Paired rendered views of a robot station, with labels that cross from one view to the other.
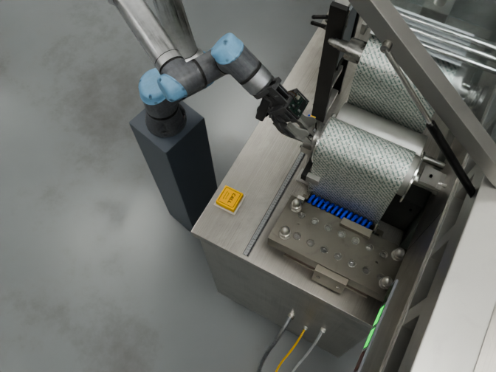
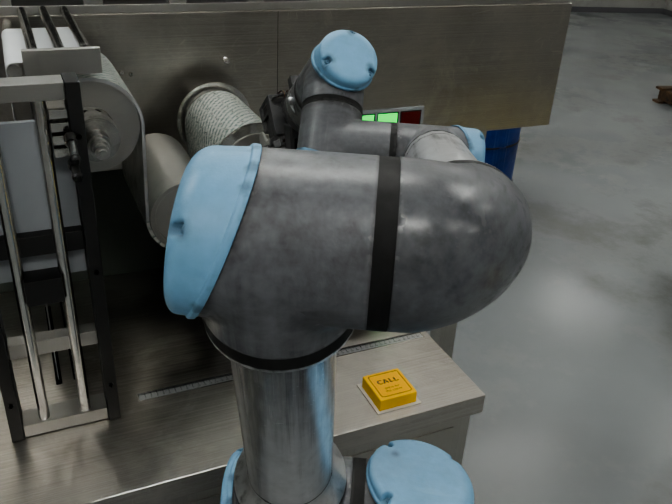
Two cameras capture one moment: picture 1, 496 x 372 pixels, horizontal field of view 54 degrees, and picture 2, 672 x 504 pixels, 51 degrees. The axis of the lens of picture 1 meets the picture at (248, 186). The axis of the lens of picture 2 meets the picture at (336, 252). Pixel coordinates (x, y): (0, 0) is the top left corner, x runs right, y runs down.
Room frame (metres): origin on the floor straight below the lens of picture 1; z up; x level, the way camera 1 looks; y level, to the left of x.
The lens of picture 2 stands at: (1.52, 0.50, 1.68)
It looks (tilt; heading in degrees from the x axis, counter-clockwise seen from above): 28 degrees down; 213
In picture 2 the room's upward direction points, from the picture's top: 3 degrees clockwise
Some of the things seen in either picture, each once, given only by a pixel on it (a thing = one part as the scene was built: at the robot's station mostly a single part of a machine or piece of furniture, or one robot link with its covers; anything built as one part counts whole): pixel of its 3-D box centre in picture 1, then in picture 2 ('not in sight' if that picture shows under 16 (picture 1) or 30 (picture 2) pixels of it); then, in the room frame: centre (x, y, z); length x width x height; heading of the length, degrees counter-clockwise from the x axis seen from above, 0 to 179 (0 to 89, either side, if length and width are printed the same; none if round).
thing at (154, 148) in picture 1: (184, 174); not in sight; (1.01, 0.29, 0.45); 0.20 x 0.20 x 0.90; 45
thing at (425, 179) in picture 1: (432, 178); not in sight; (0.53, -0.47, 1.28); 0.06 x 0.05 x 0.02; 59
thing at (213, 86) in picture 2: (412, 176); (214, 120); (0.55, -0.43, 1.25); 0.15 x 0.01 x 0.15; 149
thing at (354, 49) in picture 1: (357, 52); (94, 133); (0.91, -0.33, 1.34); 0.06 x 0.06 x 0.06; 59
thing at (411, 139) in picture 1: (376, 137); (170, 187); (0.72, -0.39, 1.18); 0.26 x 0.12 x 0.12; 59
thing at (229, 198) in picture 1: (229, 198); (389, 389); (0.67, 0.06, 0.91); 0.07 x 0.07 x 0.02; 59
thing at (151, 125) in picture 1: (164, 112); not in sight; (1.01, 0.29, 0.95); 0.15 x 0.15 x 0.10
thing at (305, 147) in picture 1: (310, 157); not in sight; (0.73, -0.20, 1.05); 0.06 x 0.05 x 0.31; 59
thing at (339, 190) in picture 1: (346, 194); not in sight; (0.57, -0.29, 1.11); 0.23 x 0.01 x 0.18; 59
